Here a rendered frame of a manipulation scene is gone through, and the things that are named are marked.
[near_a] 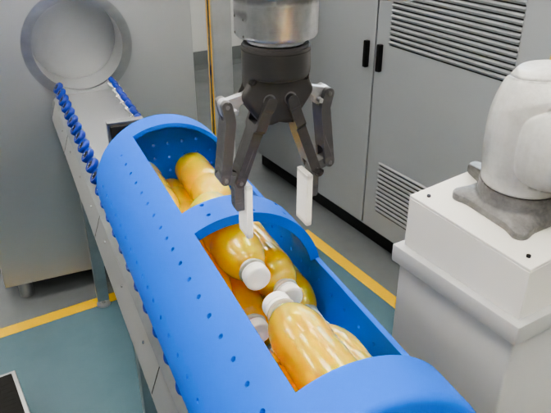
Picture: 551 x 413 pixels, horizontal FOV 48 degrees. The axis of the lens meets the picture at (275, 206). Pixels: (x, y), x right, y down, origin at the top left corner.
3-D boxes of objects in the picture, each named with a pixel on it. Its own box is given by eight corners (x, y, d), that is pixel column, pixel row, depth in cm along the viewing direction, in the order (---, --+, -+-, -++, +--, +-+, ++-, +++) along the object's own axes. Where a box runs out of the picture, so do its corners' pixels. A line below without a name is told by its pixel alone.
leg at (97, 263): (109, 299, 277) (88, 170, 247) (111, 306, 273) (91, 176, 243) (96, 302, 275) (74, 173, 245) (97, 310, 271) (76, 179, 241)
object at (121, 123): (147, 166, 179) (142, 115, 172) (150, 172, 176) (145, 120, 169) (111, 173, 176) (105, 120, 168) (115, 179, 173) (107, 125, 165)
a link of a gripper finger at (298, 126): (270, 88, 71) (281, 83, 71) (302, 165, 78) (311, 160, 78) (285, 99, 68) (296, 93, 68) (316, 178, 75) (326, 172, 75)
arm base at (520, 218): (503, 163, 132) (507, 139, 129) (592, 212, 115) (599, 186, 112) (434, 187, 125) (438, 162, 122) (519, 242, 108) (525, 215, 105)
